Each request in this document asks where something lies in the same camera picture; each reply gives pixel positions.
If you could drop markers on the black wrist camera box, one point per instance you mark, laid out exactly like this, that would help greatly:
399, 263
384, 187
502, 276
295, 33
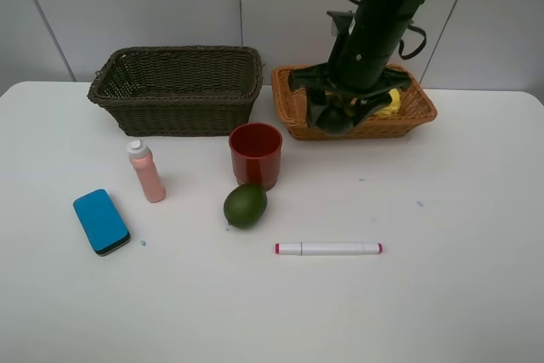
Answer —
341, 22

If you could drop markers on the green lime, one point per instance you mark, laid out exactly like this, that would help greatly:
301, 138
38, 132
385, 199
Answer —
245, 205

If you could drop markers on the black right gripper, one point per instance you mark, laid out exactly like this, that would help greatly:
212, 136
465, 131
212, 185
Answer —
357, 65

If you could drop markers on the orange wicker basket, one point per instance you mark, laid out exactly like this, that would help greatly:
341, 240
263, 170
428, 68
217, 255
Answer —
416, 108

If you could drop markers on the pink bottle white cap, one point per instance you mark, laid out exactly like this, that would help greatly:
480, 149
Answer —
142, 160

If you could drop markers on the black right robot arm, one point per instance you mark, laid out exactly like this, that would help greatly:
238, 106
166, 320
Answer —
355, 82

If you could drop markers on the dark brown wicker basket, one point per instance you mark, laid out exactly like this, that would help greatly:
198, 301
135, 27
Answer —
185, 91

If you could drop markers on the blue whiteboard eraser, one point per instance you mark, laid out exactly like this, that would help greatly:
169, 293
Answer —
102, 223

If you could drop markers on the white marker pink caps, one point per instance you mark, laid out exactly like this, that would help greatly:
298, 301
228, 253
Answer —
302, 248

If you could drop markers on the dark mangosteen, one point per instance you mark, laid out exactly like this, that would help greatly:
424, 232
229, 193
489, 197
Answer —
335, 118

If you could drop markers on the yellow lemon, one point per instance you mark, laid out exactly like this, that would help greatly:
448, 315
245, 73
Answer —
393, 108

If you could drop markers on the red plastic cup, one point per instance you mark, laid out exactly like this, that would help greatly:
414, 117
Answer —
255, 150

